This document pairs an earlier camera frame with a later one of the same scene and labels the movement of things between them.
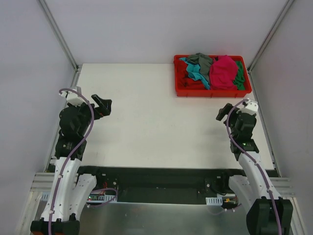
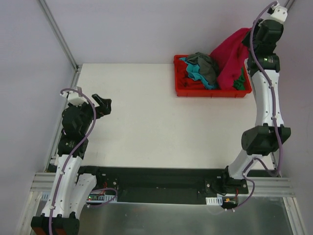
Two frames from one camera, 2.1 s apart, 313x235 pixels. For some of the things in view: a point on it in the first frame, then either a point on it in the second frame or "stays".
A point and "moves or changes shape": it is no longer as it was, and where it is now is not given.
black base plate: [163, 184] stays
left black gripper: [97, 110] stays
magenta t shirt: [222, 72] moves or changes shape
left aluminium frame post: [77, 68] stays
